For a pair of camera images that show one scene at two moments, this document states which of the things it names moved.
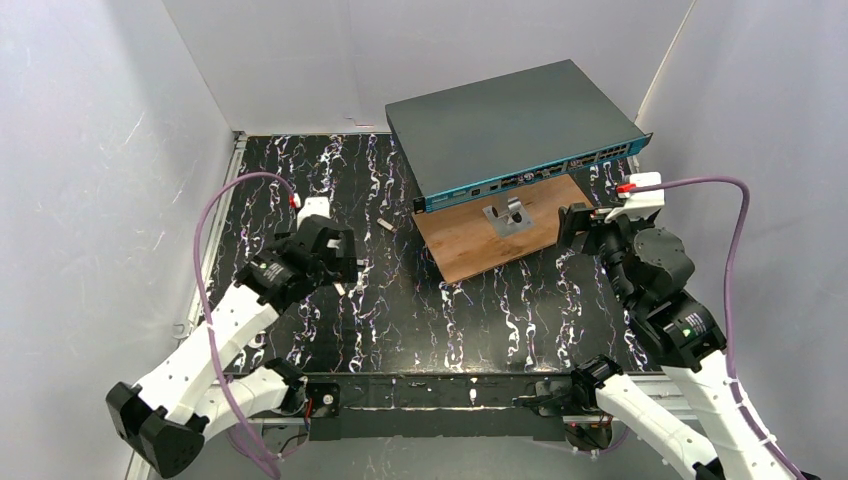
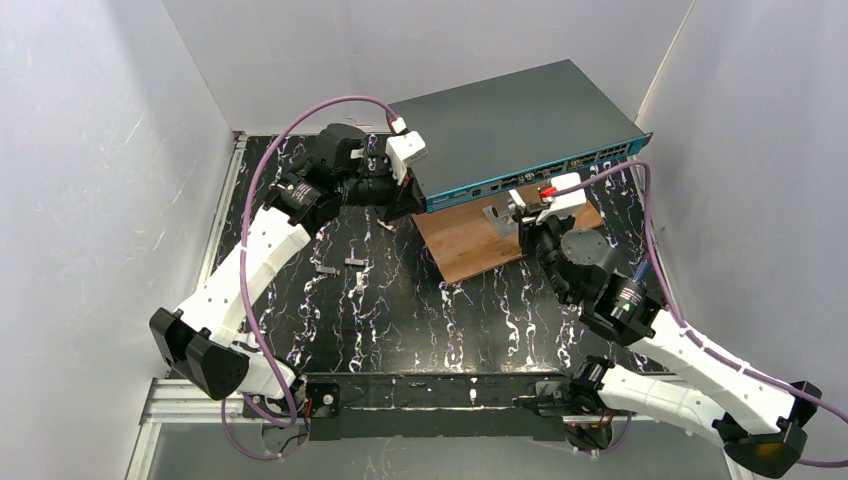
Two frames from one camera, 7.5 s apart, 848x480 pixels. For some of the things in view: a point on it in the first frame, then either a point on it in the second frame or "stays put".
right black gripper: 573,226 -> 532,230
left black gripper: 337,246 -> 403,198
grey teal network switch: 507,131 stays put
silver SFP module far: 384,223 stays put
